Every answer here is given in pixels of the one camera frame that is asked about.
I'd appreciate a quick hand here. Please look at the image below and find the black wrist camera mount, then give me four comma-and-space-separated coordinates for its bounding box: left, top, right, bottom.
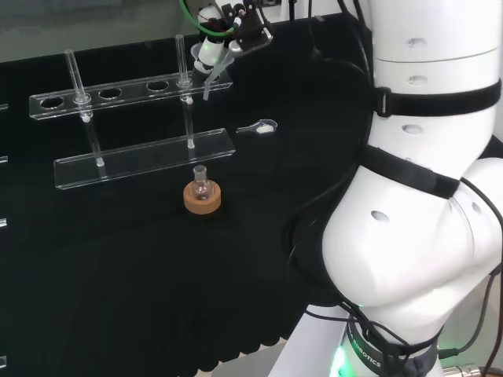
235, 0, 274, 54

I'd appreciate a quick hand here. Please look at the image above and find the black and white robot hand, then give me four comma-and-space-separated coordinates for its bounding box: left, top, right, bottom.
194, 0, 244, 76

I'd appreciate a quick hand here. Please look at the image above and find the clear acrylic funnel stand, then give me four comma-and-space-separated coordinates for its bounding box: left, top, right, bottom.
28, 34, 237, 191

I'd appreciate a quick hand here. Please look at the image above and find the translucent plastic funnel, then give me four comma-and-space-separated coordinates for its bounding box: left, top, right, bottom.
190, 42, 235, 101

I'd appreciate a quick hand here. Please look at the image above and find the small round-bottom glass flask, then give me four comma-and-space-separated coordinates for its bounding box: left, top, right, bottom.
189, 165, 215, 202

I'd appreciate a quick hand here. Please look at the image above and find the black bench cloth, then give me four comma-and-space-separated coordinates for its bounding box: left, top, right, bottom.
0, 11, 378, 372

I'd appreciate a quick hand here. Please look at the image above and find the glass weighing funnel with powder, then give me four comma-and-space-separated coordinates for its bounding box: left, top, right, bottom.
235, 119, 278, 137

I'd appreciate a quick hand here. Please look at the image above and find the green cable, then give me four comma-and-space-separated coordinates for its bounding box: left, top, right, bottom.
178, 0, 241, 40

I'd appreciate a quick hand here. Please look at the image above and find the black cable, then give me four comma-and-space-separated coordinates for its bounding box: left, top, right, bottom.
438, 176, 503, 377
282, 0, 379, 327

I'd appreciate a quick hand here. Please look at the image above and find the cork ring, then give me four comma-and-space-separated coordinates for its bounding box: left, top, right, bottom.
182, 181, 223, 216

